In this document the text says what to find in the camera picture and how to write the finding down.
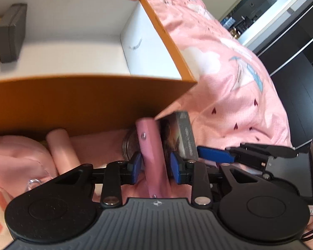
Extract black cabinet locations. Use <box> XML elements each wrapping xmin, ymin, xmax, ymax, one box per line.
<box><xmin>257</xmin><ymin>16</ymin><xmax>313</xmax><ymax>149</ymax></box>

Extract round silver tin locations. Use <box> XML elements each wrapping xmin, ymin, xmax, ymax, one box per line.
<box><xmin>121</xmin><ymin>128</ymin><xmax>143</xmax><ymax>162</ymax></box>

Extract grey jewelry box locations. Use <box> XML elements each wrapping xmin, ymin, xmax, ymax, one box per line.
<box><xmin>0</xmin><ymin>3</ymin><xmax>28</xmax><ymax>64</ymax></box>

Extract dark printed card box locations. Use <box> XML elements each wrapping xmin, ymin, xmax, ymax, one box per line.
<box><xmin>159</xmin><ymin>111</ymin><xmax>199</xmax><ymax>162</ymax></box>

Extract pink cylindrical tube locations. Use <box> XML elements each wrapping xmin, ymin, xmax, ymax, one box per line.
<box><xmin>136</xmin><ymin>118</ymin><xmax>170</xmax><ymax>201</ymax></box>

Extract white door frame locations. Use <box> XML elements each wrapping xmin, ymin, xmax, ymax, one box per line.
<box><xmin>189</xmin><ymin>0</ymin><xmax>313</xmax><ymax>56</ymax></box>

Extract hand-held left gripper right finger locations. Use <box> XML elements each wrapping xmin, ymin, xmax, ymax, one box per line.
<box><xmin>171</xmin><ymin>152</ymin><xmax>275</xmax><ymax>206</ymax></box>

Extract orange cardboard box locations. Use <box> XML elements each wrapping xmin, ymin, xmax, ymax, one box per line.
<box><xmin>0</xmin><ymin>0</ymin><xmax>199</xmax><ymax>139</ymax></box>

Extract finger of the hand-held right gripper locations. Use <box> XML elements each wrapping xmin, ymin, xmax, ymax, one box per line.
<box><xmin>197</xmin><ymin>142</ymin><xmax>300</xmax><ymax>171</ymax></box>

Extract clear plastic ring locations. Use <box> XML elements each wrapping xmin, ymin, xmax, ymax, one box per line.
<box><xmin>27</xmin><ymin>178</ymin><xmax>43</xmax><ymax>191</ymax></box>

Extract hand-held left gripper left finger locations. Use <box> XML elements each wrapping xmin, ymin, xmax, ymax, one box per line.
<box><xmin>52</xmin><ymin>152</ymin><xmax>143</xmax><ymax>209</ymax></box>

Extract pink printed bedsheet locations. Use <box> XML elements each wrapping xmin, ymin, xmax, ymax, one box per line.
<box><xmin>0</xmin><ymin>0</ymin><xmax>313</xmax><ymax>243</ymax></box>

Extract pink plastic tube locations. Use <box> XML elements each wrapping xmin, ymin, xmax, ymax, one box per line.
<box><xmin>46</xmin><ymin>128</ymin><xmax>80</xmax><ymax>175</ymax></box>

